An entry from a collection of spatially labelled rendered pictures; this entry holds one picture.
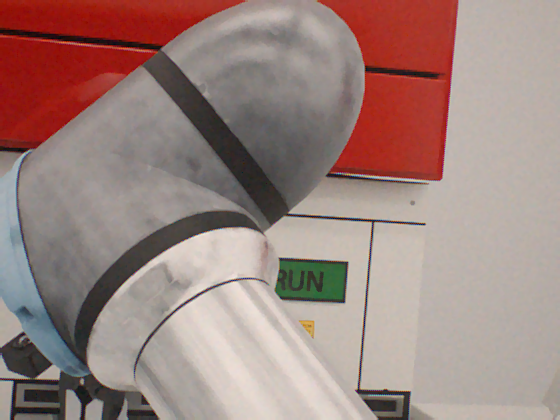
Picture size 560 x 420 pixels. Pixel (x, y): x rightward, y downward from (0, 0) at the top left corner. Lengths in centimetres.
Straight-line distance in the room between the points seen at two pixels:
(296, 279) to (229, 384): 78
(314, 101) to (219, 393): 17
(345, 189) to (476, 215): 169
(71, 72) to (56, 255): 64
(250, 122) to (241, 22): 6
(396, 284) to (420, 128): 19
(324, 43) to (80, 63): 61
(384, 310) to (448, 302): 165
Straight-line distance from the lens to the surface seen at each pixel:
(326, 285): 135
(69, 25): 124
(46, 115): 124
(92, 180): 61
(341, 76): 65
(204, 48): 63
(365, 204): 135
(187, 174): 61
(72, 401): 119
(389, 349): 138
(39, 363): 111
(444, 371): 305
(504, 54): 305
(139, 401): 132
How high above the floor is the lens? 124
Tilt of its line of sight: 3 degrees down
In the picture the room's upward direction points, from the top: 5 degrees clockwise
